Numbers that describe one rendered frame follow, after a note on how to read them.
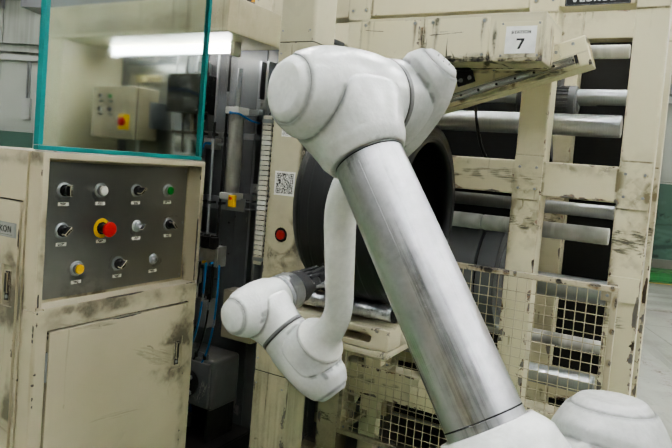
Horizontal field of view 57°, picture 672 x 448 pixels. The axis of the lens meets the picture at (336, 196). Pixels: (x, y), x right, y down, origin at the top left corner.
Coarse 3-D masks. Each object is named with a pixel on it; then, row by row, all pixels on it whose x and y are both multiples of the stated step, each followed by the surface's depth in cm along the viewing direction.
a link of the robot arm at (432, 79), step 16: (400, 64) 93; (416, 64) 94; (432, 64) 94; (448, 64) 96; (416, 80) 93; (432, 80) 94; (448, 80) 95; (416, 96) 92; (432, 96) 95; (448, 96) 96; (416, 112) 93; (432, 112) 97; (416, 128) 96; (432, 128) 101; (416, 144) 101
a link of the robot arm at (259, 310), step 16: (240, 288) 128; (256, 288) 127; (272, 288) 129; (288, 288) 134; (224, 304) 125; (240, 304) 123; (256, 304) 124; (272, 304) 126; (288, 304) 129; (224, 320) 125; (240, 320) 122; (256, 320) 123; (272, 320) 125; (288, 320) 126; (240, 336) 125; (256, 336) 126; (272, 336) 125
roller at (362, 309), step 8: (312, 296) 178; (320, 296) 177; (312, 304) 179; (320, 304) 177; (360, 304) 171; (368, 304) 170; (376, 304) 169; (384, 304) 169; (352, 312) 172; (360, 312) 170; (368, 312) 169; (376, 312) 168; (384, 312) 167; (392, 312) 166; (384, 320) 168; (392, 320) 166
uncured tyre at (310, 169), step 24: (432, 144) 182; (312, 168) 165; (432, 168) 202; (312, 192) 163; (432, 192) 205; (312, 216) 163; (312, 240) 165; (360, 240) 157; (312, 264) 169; (360, 264) 160; (360, 288) 166
